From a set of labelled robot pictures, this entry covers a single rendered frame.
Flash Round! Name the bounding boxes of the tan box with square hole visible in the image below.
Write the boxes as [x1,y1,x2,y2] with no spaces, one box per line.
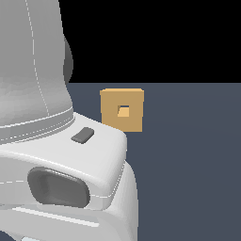
[99,88,146,134]

